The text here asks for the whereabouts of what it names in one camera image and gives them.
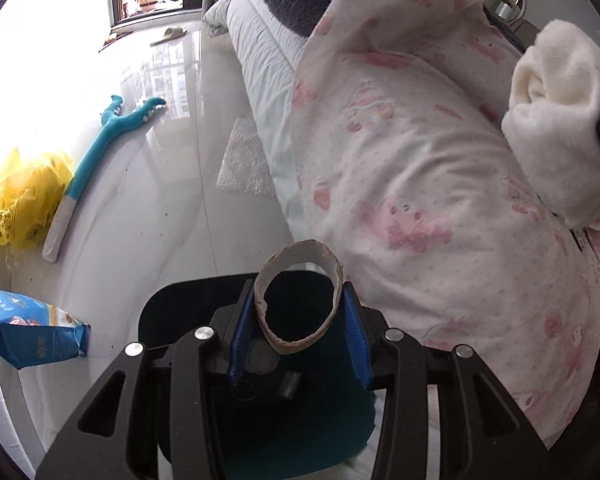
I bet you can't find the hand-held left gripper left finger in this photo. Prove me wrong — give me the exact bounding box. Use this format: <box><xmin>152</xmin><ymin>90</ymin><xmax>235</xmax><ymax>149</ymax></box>
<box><xmin>35</xmin><ymin>285</ymin><xmax>257</xmax><ymax>480</ymax></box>

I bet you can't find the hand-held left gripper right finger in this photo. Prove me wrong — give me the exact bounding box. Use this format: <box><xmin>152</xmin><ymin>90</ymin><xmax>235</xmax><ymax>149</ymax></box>
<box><xmin>342</xmin><ymin>282</ymin><xmax>557</xmax><ymax>480</ymax></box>

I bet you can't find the cardboard tape roll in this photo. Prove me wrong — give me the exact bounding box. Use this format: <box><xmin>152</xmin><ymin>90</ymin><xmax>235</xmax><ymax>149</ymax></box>
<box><xmin>253</xmin><ymin>240</ymin><xmax>349</xmax><ymax>357</ymax></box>

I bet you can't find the white fleece cloth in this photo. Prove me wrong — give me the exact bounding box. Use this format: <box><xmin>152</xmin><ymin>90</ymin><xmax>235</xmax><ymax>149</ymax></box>
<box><xmin>501</xmin><ymin>19</ymin><xmax>600</xmax><ymax>232</ymax></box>

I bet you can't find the black trash bin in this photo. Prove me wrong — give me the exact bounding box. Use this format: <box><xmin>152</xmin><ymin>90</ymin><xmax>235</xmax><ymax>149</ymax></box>
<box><xmin>138</xmin><ymin>271</ymin><xmax>397</xmax><ymax>480</ymax></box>

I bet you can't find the clear bubble wrap piece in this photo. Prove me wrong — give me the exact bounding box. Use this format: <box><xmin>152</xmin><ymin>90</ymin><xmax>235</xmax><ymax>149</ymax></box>
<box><xmin>216</xmin><ymin>118</ymin><xmax>277</xmax><ymax>197</ymax></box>

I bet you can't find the pink printed blanket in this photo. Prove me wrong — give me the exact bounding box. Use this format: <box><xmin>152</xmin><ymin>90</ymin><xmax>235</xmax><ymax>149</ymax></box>
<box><xmin>280</xmin><ymin>0</ymin><xmax>600</xmax><ymax>452</ymax></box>

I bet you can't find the blue printed bag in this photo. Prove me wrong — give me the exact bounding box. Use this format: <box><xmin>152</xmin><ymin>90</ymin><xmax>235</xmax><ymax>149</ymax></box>
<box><xmin>0</xmin><ymin>287</ymin><xmax>92</xmax><ymax>372</ymax></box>

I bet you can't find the yellow plastic bag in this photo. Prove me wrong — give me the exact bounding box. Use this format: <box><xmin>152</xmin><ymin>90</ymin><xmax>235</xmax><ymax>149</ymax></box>
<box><xmin>0</xmin><ymin>147</ymin><xmax>76</xmax><ymax>249</ymax></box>

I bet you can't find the light grey bed sheet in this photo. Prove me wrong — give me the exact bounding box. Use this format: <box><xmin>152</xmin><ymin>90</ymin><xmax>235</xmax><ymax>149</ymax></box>
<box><xmin>202</xmin><ymin>0</ymin><xmax>322</xmax><ymax>257</ymax></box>

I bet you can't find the beige slipper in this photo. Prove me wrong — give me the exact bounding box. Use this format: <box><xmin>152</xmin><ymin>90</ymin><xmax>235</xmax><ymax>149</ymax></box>
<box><xmin>149</xmin><ymin>26</ymin><xmax>189</xmax><ymax>47</ymax></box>

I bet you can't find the teal long-handled stick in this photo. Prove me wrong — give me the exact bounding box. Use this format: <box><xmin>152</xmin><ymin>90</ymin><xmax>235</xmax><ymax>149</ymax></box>
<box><xmin>42</xmin><ymin>95</ymin><xmax>168</xmax><ymax>264</ymax></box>

